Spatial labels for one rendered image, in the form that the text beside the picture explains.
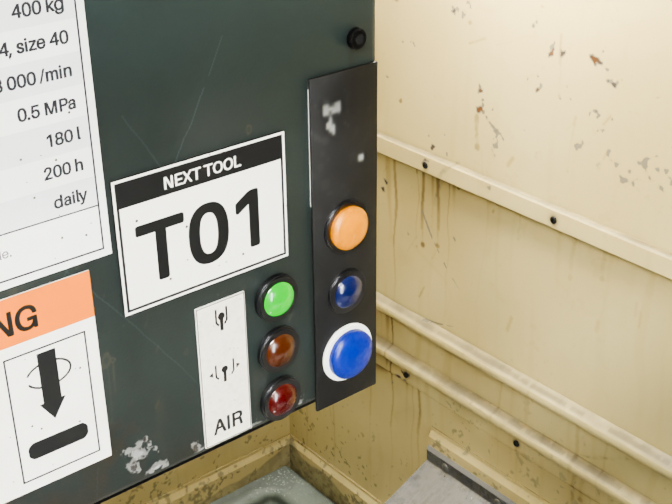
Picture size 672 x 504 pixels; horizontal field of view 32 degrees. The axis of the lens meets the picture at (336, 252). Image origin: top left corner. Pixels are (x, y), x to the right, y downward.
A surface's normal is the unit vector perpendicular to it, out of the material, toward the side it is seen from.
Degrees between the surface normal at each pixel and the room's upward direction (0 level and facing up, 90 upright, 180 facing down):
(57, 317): 90
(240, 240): 90
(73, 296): 90
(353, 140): 90
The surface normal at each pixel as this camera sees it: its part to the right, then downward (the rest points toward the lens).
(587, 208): -0.77, 0.29
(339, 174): 0.63, 0.35
